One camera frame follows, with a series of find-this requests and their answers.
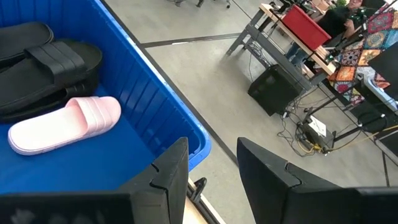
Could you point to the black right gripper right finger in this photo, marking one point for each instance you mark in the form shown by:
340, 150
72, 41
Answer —
264, 180

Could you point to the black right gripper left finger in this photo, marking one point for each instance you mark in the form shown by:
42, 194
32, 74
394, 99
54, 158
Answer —
168, 186

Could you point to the pink rubber slide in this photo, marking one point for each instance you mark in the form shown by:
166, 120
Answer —
62, 127

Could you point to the black rubber slide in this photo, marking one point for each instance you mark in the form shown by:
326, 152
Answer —
37, 77

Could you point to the black mesh sneaker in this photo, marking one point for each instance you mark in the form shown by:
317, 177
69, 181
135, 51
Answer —
21, 40

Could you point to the blue plastic bin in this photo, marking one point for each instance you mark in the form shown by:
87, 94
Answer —
102, 161

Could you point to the black floor box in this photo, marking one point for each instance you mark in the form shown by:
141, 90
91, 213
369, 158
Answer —
273, 90

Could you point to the light grey plastic case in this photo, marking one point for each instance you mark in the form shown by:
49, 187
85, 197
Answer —
377, 93

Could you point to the red plastic box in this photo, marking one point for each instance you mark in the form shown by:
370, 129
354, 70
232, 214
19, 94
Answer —
306, 28

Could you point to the black flat panel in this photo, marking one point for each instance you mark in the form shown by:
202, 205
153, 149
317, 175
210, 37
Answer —
387, 65

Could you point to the person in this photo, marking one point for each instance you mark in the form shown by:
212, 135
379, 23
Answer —
334, 21

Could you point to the colourful patterned cloth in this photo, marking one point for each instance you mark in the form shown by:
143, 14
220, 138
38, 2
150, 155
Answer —
376, 37

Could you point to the office chair base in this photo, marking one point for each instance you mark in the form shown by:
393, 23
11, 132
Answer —
199, 3

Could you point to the black metal table frame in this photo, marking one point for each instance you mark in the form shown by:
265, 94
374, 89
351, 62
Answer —
199, 186

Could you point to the wooden table grey frame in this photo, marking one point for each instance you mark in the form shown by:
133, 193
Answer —
325, 62

